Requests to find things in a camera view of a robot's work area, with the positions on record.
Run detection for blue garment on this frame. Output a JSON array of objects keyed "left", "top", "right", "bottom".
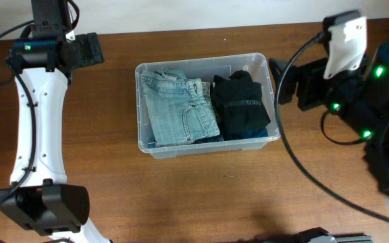
[{"left": 222, "top": 128, "right": 268, "bottom": 140}]

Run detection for small black garment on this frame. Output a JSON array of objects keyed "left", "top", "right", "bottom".
[{"left": 211, "top": 70, "right": 271, "bottom": 134}]

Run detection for light blue jeans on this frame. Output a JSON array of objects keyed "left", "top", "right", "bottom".
[{"left": 140, "top": 68, "right": 221, "bottom": 140}]

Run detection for dark blue jeans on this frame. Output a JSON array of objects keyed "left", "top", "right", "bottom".
[{"left": 147, "top": 131, "right": 224, "bottom": 149}]

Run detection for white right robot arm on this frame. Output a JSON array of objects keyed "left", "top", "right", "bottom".
[{"left": 269, "top": 42, "right": 389, "bottom": 197}]

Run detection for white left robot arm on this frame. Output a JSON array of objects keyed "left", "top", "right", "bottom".
[{"left": 0, "top": 0, "right": 105, "bottom": 242}]

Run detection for clear plastic storage bin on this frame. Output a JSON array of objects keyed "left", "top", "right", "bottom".
[{"left": 135, "top": 53, "right": 280, "bottom": 159}]

